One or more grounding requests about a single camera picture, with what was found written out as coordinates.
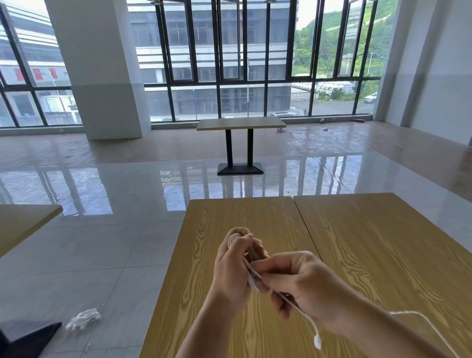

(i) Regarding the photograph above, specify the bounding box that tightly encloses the person's right hand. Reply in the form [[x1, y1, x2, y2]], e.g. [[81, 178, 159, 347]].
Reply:
[[252, 245, 359, 347]]

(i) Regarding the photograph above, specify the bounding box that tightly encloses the person's left hand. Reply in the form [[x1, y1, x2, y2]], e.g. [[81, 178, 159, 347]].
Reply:
[[202, 224, 275, 314]]

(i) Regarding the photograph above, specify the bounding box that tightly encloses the white cable with plug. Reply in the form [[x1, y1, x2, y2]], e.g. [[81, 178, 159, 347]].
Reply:
[[225, 206, 462, 358]]

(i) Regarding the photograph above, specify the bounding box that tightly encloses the person's left forearm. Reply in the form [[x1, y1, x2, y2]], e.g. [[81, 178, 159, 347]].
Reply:
[[143, 291, 243, 358]]

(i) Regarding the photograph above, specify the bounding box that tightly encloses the person's right forearm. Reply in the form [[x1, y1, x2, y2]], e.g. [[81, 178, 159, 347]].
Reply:
[[320, 286, 456, 358]]

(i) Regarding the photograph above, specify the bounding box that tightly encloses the crumpled clear plastic glove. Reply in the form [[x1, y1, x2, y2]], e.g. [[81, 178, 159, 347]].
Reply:
[[64, 307, 104, 334]]

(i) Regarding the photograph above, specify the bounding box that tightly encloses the wooden table with black base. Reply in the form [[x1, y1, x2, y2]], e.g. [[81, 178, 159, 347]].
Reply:
[[0, 193, 82, 358]]

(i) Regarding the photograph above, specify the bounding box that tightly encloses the wooden table with black pedestal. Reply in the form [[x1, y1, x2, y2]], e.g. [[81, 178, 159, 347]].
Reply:
[[195, 109, 293, 182]]

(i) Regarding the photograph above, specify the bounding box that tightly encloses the black framed window wall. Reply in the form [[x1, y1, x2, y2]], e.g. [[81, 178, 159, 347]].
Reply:
[[127, 0, 416, 142], [0, 0, 83, 136]]

